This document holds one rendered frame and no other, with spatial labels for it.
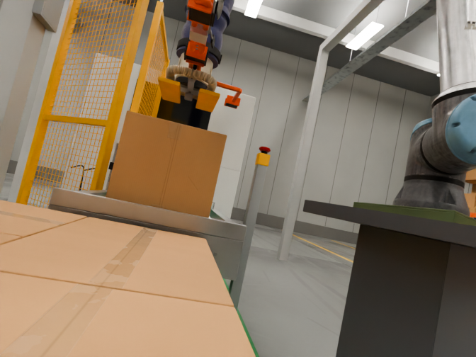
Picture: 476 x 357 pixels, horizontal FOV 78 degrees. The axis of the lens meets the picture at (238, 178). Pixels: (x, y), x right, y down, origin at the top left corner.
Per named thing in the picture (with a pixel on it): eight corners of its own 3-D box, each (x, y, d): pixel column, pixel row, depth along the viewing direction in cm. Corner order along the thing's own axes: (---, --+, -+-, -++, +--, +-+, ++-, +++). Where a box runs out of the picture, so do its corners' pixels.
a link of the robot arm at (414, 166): (449, 190, 92) (456, 137, 95) (482, 180, 76) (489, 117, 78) (397, 180, 96) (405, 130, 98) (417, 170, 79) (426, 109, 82)
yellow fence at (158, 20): (120, 238, 328) (163, 60, 342) (129, 239, 329) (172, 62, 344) (86, 265, 213) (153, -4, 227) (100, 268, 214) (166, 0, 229)
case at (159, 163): (132, 203, 169) (148, 137, 172) (200, 217, 175) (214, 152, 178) (101, 212, 110) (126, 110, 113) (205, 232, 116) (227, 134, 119)
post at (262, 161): (222, 318, 172) (256, 153, 179) (232, 319, 173) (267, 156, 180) (223, 324, 165) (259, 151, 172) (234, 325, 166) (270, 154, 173)
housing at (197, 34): (188, 40, 108) (190, 27, 109) (206, 44, 110) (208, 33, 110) (188, 30, 102) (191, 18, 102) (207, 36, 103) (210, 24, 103)
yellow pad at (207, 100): (195, 108, 169) (197, 100, 169) (212, 112, 170) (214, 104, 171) (198, 91, 135) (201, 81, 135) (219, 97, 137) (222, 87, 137)
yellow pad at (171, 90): (162, 99, 165) (163, 91, 165) (179, 104, 167) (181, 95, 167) (157, 80, 132) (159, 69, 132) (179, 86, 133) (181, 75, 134)
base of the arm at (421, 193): (406, 215, 99) (411, 187, 100) (477, 224, 84) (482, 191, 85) (380, 203, 87) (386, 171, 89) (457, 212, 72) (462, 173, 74)
